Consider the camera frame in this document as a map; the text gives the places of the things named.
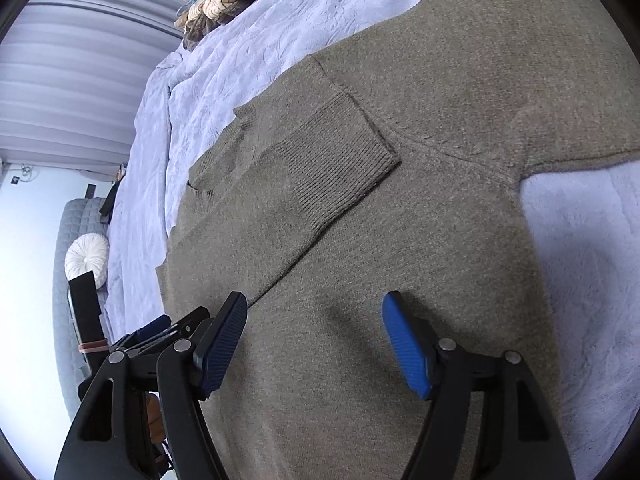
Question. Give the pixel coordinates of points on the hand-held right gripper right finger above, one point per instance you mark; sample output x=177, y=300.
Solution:
x=406, y=347

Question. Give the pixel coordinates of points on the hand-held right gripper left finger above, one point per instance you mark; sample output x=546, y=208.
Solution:
x=225, y=345

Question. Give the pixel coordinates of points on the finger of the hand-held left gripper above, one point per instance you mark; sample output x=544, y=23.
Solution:
x=152, y=329

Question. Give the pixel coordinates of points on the olive knit sweater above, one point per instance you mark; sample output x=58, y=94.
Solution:
x=400, y=185

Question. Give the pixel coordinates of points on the pile of brown beige clothes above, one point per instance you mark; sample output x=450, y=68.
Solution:
x=225, y=0

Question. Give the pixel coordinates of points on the person's left hand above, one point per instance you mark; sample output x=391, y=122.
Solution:
x=155, y=420

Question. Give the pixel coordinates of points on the grey quilted headboard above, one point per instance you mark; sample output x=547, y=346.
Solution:
x=67, y=310

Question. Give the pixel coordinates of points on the round white pillow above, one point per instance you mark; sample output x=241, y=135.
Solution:
x=86, y=260

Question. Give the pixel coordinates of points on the grey pleated curtain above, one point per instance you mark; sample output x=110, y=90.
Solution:
x=85, y=60

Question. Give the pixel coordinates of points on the lavender plush blanket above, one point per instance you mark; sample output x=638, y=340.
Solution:
x=225, y=50

